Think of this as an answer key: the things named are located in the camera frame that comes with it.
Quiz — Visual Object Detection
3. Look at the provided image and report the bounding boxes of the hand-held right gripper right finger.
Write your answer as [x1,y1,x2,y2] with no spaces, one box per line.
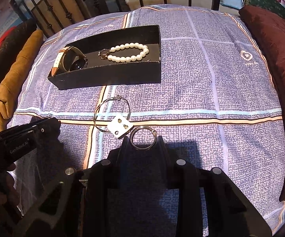
[157,136,273,237]

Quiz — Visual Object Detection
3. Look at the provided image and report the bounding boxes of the silver ring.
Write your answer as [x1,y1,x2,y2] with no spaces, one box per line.
[129,126,158,151]

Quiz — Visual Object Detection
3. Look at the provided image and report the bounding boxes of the white pearl bracelet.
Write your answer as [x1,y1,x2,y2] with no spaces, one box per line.
[107,42,150,63]

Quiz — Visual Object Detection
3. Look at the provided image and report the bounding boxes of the black rectangular jewelry box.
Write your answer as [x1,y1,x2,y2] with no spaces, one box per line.
[47,24,163,91]

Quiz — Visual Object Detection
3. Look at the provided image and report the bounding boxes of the small gold earrings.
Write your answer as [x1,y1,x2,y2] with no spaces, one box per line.
[98,49,111,60]

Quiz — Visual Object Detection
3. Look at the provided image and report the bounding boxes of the hoop earrings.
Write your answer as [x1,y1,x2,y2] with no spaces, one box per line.
[93,95,134,140]

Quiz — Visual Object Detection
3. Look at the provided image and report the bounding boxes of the brown and white strap watch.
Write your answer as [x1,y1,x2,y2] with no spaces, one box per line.
[50,46,87,77]

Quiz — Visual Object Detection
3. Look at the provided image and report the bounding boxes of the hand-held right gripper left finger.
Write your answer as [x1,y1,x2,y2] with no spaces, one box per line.
[16,136,133,237]

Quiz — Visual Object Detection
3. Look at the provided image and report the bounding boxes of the maroon quilt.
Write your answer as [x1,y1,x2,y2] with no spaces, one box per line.
[238,5,285,202]

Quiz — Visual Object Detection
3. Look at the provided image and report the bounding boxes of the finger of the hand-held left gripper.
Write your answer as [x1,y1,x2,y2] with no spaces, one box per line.
[32,117,61,146]

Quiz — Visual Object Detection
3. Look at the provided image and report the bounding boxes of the wooden slat board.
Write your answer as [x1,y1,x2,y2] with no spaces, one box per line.
[31,0,77,34]

